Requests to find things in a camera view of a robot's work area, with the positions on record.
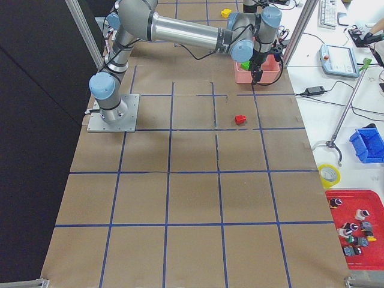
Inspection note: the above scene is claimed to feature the white keyboard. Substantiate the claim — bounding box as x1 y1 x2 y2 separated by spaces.
317 0 337 29

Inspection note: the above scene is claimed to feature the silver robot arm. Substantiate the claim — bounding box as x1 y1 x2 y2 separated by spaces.
87 1 282 131

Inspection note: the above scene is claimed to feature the robot teach pendant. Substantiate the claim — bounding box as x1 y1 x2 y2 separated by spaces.
319 44 359 78

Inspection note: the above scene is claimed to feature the pink plastic box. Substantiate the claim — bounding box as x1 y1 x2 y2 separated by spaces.
233 55 280 84

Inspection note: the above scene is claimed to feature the black power adapter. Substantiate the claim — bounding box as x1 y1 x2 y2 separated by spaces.
303 86 326 96

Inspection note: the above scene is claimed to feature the red plastic tray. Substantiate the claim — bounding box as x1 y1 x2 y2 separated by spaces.
326 190 383 270

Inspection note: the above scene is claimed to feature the metal reacher grabber tool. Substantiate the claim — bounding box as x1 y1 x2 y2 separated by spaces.
312 58 372 167

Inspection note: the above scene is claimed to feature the red toy block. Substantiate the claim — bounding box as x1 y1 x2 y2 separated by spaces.
234 115 247 125

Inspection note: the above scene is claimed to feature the aluminium frame post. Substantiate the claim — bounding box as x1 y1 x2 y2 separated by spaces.
283 0 318 67
65 0 104 71

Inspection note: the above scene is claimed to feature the yellow tape roll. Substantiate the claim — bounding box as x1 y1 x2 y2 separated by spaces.
319 164 341 188

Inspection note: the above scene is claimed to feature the green toy block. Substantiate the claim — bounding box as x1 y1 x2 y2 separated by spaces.
240 61 250 71

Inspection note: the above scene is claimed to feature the black smartphone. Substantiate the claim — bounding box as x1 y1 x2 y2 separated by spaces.
337 13 349 26

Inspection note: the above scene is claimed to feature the blue storage bin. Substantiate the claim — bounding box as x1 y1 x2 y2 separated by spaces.
349 128 383 164

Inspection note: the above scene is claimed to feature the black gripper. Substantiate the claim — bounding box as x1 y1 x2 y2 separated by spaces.
250 50 268 85

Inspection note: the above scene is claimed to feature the yellow toy block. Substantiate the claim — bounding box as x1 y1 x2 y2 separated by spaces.
220 8 232 19

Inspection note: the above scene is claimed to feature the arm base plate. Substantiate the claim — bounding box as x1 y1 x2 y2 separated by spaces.
87 94 140 133

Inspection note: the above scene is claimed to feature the left aluminium frame post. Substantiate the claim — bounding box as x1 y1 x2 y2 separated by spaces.
65 0 104 71

